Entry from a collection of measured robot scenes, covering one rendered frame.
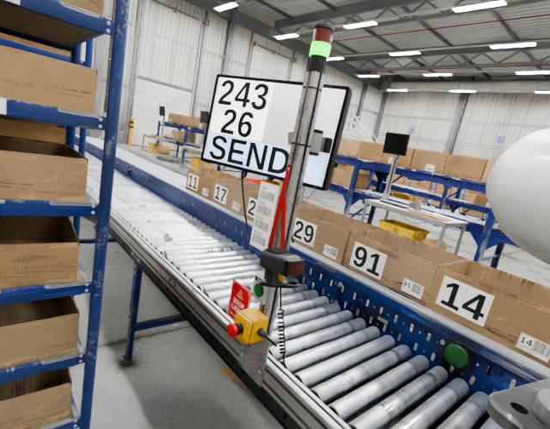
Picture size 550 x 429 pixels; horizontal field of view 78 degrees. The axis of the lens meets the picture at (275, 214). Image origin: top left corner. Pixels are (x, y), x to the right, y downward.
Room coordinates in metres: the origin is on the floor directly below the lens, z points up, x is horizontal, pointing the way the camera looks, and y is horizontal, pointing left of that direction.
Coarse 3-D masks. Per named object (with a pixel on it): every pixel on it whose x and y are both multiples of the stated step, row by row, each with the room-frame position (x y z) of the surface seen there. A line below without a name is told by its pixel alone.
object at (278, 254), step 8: (264, 256) 0.85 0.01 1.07; (272, 256) 0.83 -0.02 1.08; (280, 256) 0.82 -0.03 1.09; (288, 256) 0.82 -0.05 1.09; (296, 256) 0.84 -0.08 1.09; (264, 264) 0.85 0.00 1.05; (272, 264) 0.83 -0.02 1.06; (280, 264) 0.81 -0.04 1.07; (288, 264) 0.79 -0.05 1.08; (296, 264) 0.81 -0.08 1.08; (304, 264) 0.83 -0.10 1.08; (272, 272) 0.84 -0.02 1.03; (280, 272) 0.80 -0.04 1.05; (288, 272) 0.79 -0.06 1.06; (296, 272) 0.81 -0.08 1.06; (272, 280) 0.84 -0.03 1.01; (280, 280) 0.83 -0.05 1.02
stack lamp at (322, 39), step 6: (318, 30) 0.91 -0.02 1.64; (324, 30) 0.91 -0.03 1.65; (318, 36) 0.91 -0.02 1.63; (324, 36) 0.91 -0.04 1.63; (330, 36) 0.92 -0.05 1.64; (312, 42) 0.92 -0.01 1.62; (318, 42) 0.91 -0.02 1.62; (324, 42) 0.91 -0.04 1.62; (330, 42) 0.92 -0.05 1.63; (312, 48) 0.92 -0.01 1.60; (318, 48) 0.91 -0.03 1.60; (324, 48) 0.91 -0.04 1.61; (324, 54) 0.91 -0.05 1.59
